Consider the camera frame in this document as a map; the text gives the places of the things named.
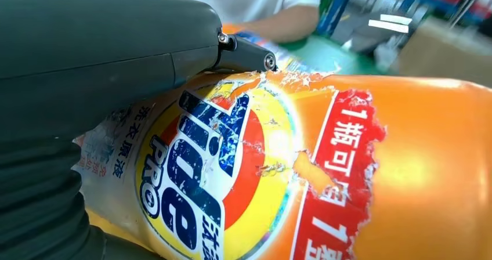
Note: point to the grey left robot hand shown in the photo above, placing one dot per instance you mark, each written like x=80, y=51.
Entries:
x=96, y=50

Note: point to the person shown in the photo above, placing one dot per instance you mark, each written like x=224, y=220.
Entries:
x=238, y=0

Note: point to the brown cardboard box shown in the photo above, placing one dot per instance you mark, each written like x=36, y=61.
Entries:
x=442, y=54

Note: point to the blue post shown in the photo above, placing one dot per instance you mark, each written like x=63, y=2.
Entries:
x=334, y=8

